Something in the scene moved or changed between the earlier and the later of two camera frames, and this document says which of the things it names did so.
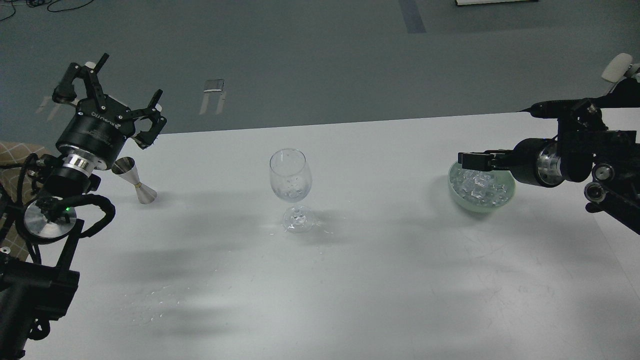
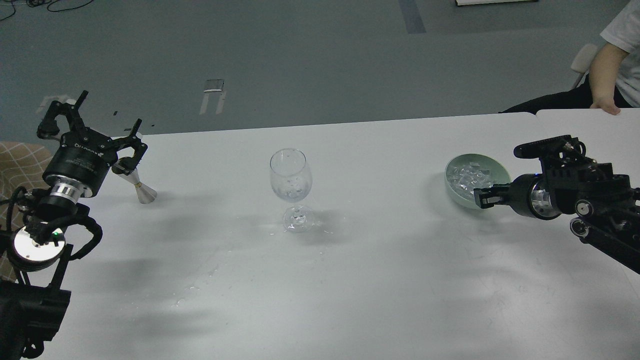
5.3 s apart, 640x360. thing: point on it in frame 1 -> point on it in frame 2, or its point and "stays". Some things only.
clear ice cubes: x=480 y=187 stays
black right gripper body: x=536 y=161 -> x=530 y=194
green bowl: x=479 y=191 stays
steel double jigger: x=125 y=167 stays
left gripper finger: x=153 y=112 -> x=125 y=165
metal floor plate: x=215 y=85 stays
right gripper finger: x=487 y=160 -> x=487 y=197
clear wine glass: x=291 y=178 stays
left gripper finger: x=65 y=91 -> x=49 y=127
